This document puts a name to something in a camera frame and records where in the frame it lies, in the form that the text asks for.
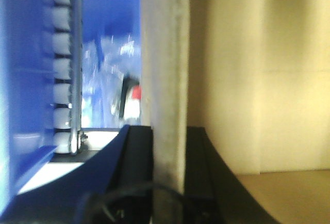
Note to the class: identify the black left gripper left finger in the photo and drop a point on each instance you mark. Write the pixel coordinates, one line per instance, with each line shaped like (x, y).
(126, 160)

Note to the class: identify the brown cardboard box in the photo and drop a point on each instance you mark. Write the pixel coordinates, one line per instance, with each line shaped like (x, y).
(255, 75)

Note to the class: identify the large blue plastic bin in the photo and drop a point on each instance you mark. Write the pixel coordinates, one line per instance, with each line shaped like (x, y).
(27, 77)

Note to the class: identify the left roller track rail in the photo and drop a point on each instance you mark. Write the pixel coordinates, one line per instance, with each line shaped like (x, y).
(66, 18)

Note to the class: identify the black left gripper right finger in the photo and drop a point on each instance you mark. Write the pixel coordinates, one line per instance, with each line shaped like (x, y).
(213, 188)

